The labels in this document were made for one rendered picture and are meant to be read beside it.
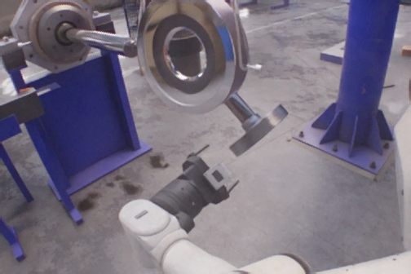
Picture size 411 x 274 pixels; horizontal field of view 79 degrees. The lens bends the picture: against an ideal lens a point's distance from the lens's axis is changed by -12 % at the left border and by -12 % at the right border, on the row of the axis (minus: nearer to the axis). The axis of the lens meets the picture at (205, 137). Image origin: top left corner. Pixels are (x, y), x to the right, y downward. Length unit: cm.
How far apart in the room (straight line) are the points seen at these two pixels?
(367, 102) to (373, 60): 31
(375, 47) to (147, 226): 185
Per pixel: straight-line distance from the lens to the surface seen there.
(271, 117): 74
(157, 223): 45
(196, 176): 59
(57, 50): 174
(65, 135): 220
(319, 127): 249
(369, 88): 215
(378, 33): 204
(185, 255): 42
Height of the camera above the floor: 133
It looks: 33 degrees down
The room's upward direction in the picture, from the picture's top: 6 degrees counter-clockwise
